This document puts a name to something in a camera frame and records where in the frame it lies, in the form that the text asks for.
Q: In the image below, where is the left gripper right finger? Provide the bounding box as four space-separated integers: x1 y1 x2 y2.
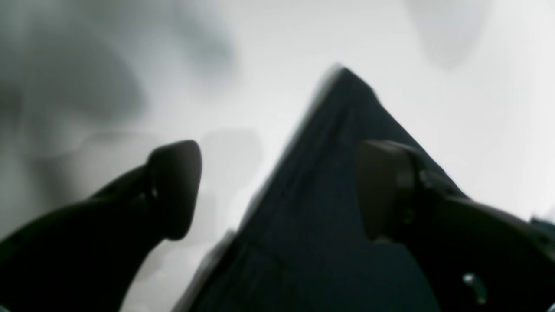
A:
356 140 555 312

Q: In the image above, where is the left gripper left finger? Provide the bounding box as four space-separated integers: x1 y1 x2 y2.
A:
0 140 202 312

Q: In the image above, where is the black T-shirt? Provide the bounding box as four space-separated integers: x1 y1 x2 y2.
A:
173 66 451 312

